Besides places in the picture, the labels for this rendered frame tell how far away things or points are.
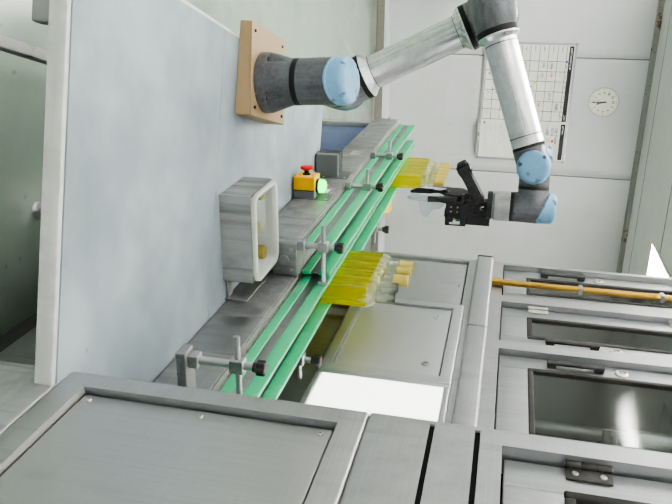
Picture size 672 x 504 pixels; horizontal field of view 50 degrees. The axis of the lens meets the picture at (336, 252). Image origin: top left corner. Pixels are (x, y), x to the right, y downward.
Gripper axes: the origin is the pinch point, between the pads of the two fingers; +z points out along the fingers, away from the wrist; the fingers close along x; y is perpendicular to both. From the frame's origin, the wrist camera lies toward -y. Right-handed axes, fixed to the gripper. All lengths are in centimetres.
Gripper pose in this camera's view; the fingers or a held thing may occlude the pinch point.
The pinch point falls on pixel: (413, 191)
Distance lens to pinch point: 188.9
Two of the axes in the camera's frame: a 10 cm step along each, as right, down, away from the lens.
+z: -9.7, -0.9, 2.1
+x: 2.3, -3.5, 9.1
